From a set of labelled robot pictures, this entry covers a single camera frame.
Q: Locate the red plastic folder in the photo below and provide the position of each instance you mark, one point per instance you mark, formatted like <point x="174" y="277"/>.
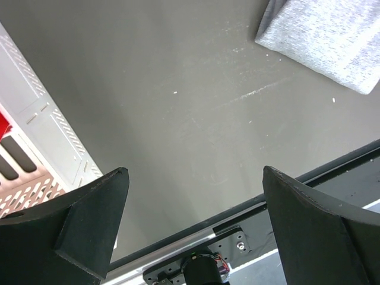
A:
<point x="5" y="126"/>

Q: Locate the grey t shirt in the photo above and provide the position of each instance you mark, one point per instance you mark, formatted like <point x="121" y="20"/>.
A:
<point x="338" y="39"/>

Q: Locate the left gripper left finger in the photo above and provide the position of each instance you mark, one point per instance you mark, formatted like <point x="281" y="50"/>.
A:
<point x="67" y="240"/>

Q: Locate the white plastic file organizer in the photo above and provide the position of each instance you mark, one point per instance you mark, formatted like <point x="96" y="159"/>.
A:
<point x="39" y="144"/>

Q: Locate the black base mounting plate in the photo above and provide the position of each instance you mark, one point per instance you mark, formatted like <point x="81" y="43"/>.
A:
<point x="213" y="261"/>

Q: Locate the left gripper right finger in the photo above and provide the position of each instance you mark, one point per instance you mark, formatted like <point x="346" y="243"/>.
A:
<point x="320" y="239"/>

